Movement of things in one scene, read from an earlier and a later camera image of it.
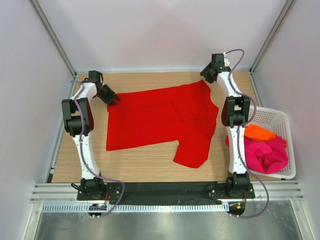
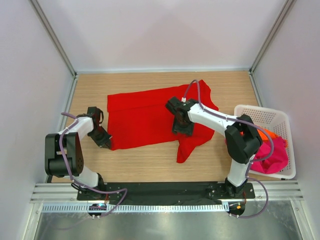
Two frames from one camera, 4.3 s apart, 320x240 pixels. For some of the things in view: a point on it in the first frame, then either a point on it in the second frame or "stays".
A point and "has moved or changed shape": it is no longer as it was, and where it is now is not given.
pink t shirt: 268,157 stays
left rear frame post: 45,22 stays
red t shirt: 185,113 has moved or changed shape
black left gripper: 111,95 to 105,142
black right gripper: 205,72 to 176,128
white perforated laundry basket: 280,122 stays
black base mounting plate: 164,193 stays
